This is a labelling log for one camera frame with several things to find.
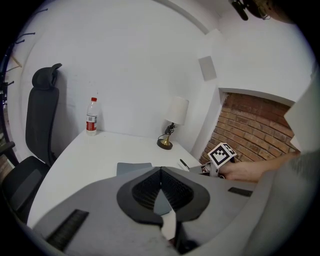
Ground clear red-capped water bottle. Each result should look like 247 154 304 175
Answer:
86 97 99 137

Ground grey wall panel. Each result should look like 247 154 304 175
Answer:
198 56 217 81

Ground grey notebook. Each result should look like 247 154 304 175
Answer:
116 162 174 216

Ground black coat rack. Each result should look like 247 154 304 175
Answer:
0 8 48 163

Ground wooden clothes hanger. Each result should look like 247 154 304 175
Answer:
9 54 23 69

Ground black head-mounted camera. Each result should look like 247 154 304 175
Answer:
231 0 250 22

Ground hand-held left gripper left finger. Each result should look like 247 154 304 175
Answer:
116 166 163 225

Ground black clip-on camera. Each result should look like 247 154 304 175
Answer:
164 122 178 136

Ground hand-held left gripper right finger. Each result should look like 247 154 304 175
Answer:
160 166 211 223

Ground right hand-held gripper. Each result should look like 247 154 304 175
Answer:
188 142 237 179

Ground black office chair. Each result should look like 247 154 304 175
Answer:
1 63 63 223

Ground person's head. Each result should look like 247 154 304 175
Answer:
246 0 297 25

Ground person's right forearm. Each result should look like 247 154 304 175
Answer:
219 151 302 183

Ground white shade brass table lamp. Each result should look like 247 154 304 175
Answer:
156 96 190 151

